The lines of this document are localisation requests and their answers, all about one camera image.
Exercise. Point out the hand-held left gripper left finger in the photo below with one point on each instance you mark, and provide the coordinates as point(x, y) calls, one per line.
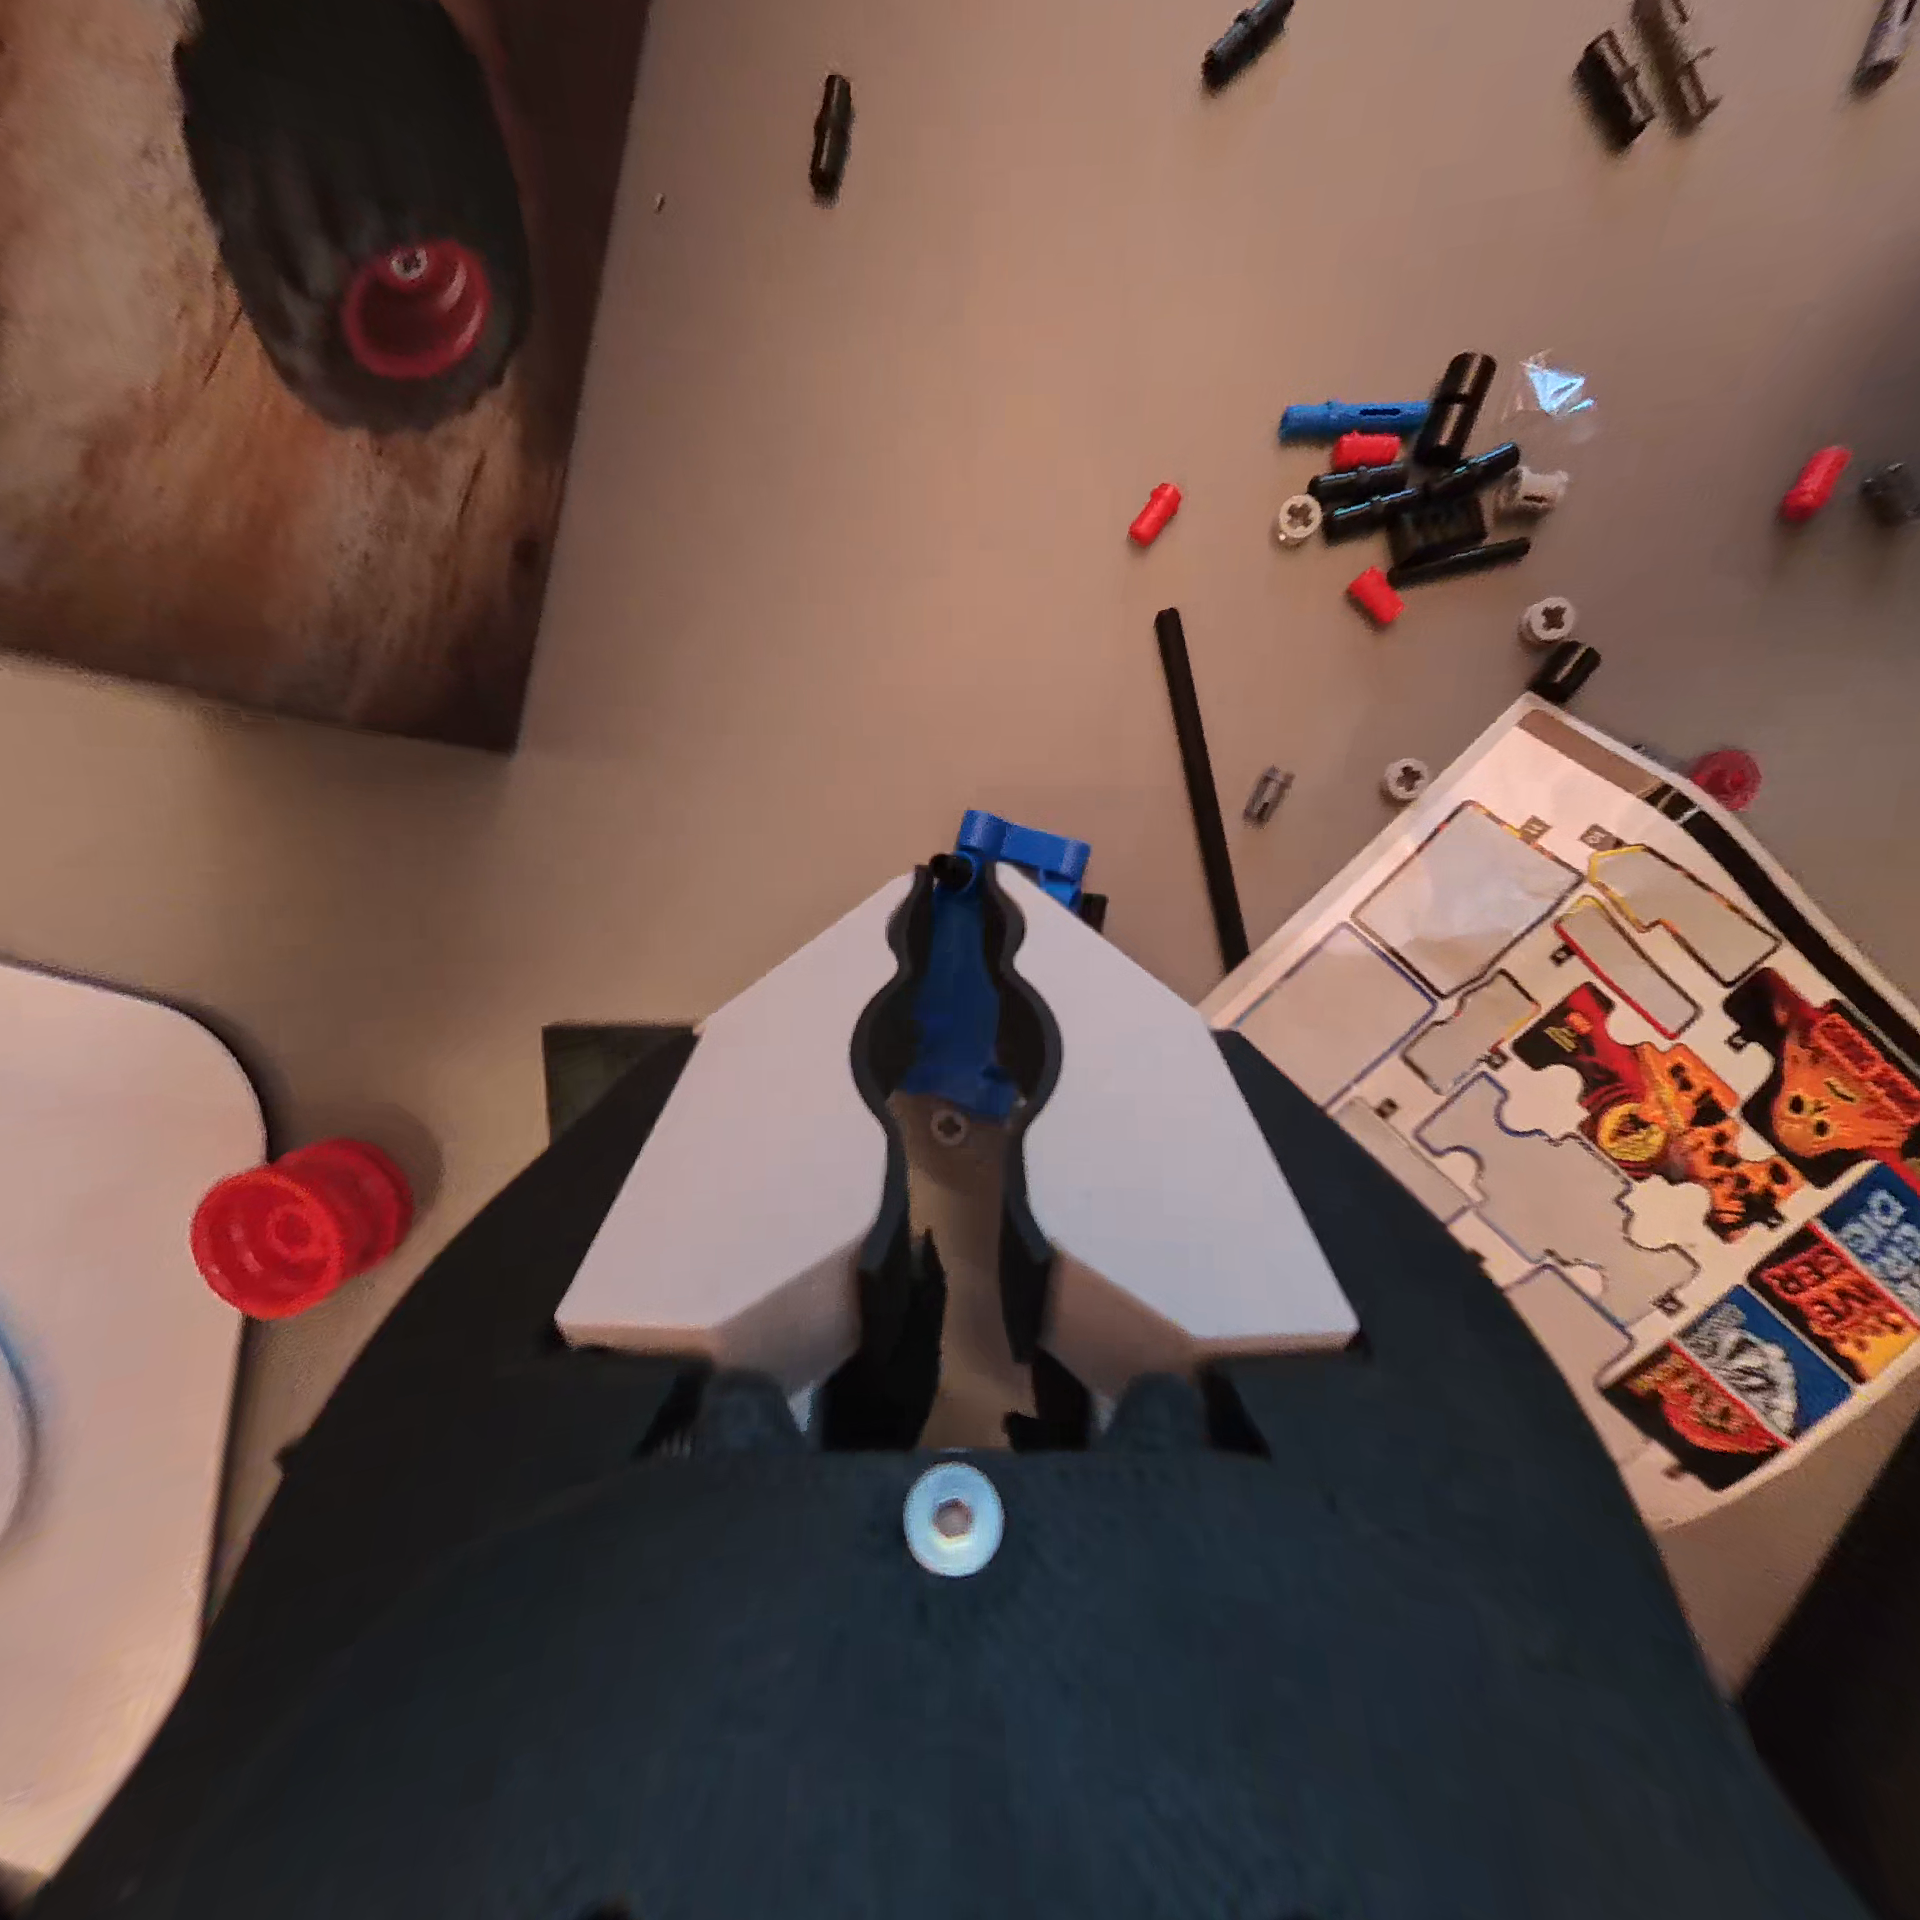
point(721, 1201)

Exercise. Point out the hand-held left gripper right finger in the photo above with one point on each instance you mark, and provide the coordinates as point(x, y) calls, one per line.
point(1184, 1201)

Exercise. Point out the blue printed curved panel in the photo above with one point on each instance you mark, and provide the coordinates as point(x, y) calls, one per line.
point(954, 1005)

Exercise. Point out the black connector pin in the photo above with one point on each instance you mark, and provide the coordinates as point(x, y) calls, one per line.
point(1243, 38)
point(1357, 483)
point(829, 135)

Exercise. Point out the grey desk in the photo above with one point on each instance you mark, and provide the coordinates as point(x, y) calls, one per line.
point(901, 525)

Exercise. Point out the black smooth square tile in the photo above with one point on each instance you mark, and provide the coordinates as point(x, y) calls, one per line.
point(600, 1065)

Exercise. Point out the colourful sticker sheet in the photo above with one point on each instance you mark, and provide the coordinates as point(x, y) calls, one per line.
point(1574, 1126)

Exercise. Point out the small grey pin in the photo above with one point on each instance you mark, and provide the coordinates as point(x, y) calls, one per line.
point(1266, 796)
point(1881, 43)

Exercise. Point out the red wheel rim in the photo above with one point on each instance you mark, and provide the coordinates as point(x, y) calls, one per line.
point(299, 1224)

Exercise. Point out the small red pin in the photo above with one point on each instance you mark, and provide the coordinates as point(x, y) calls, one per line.
point(1814, 483)
point(1364, 447)
point(1371, 595)
point(1152, 513)

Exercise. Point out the white book stand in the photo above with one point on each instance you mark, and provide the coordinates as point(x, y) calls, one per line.
point(106, 1349)

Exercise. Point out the black cylinder connector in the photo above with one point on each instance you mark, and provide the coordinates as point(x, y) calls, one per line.
point(1452, 406)
point(1563, 669)

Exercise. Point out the red round bush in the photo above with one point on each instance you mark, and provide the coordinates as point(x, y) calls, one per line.
point(1724, 777)

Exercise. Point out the short black axle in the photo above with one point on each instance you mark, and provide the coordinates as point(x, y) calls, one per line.
point(1459, 560)

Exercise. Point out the long black pin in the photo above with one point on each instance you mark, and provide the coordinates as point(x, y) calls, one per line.
point(1476, 473)

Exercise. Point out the long blue pin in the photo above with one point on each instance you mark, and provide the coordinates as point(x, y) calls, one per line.
point(1349, 416)

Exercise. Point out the dark toy set box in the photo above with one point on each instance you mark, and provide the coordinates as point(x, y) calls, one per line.
point(225, 525)

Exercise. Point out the clear plastic scrap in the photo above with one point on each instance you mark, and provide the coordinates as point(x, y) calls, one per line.
point(1552, 395)

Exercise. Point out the dark grey connector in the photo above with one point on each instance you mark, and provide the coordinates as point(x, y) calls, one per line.
point(1892, 493)

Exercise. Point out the black clip connector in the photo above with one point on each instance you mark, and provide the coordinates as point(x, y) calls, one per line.
point(1612, 87)

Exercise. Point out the grey clip connector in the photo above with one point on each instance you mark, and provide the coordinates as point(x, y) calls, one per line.
point(1676, 61)

